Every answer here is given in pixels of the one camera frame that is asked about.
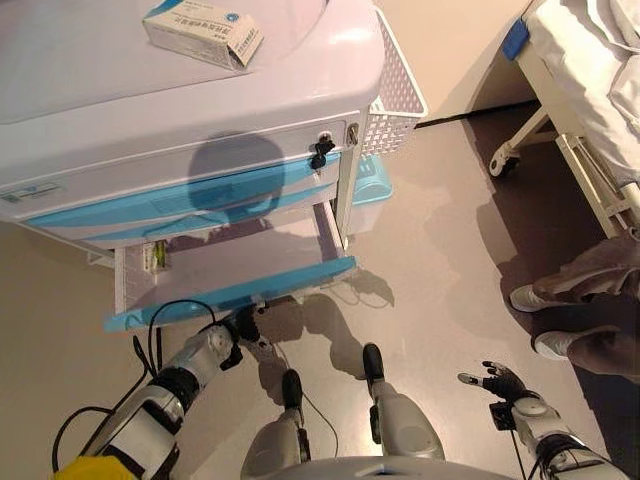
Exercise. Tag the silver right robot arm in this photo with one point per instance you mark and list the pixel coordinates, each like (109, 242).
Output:
(545, 425)

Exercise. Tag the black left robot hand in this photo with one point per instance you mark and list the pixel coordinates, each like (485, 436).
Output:
(247, 325)

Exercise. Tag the light blue waste bin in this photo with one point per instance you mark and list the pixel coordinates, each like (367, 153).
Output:
(372, 195)

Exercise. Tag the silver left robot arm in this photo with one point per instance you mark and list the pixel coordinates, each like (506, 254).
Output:
(170, 380)

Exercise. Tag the white bed caster wheel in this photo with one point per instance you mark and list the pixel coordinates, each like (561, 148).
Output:
(500, 162)

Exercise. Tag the white medical cart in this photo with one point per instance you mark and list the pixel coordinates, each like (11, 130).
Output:
(200, 100)

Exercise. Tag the blue white medicine box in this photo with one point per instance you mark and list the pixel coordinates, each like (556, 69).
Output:
(205, 35)

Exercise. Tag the grey right robot leg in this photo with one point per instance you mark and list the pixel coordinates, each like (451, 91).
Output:
(395, 415)

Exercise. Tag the white perforated cart basket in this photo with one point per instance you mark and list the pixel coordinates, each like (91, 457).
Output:
(395, 100)

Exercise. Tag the grey robot leg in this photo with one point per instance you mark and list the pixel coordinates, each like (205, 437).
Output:
(395, 415)
(285, 430)

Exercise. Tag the white bed sheet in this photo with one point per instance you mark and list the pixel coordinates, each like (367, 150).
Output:
(590, 75)

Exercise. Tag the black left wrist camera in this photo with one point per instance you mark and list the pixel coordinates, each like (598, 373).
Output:
(234, 356)

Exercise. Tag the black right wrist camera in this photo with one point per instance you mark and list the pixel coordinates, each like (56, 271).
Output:
(502, 416)

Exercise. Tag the black head key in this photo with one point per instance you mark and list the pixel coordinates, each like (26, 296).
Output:
(324, 146)
(317, 161)

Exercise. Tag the green white medicine box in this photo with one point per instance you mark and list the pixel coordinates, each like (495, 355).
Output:
(154, 256)

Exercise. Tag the blue bed corner bumper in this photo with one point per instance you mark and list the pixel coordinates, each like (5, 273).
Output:
(515, 37)

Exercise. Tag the blue front cart drawer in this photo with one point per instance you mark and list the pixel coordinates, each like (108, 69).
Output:
(240, 207)
(235, 270)
(150, 200)

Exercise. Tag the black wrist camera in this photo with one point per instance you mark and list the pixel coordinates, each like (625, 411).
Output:
(502, 416)
(234, 356)

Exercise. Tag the yellow robot shoulder cover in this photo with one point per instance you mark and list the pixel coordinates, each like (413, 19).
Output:
(95, 467)

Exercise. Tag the grey left robot leg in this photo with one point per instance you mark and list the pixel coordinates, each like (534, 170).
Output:
(285, 430)

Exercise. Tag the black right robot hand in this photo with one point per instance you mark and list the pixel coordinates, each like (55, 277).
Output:
(500, 382)

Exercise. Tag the grey robot torso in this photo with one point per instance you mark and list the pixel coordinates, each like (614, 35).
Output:
(380, 469)

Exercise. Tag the silver metal cart latch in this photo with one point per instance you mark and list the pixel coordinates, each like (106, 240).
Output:
(353, 134)

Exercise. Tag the person in beige trousers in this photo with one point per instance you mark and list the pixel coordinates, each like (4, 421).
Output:
(585, 285)

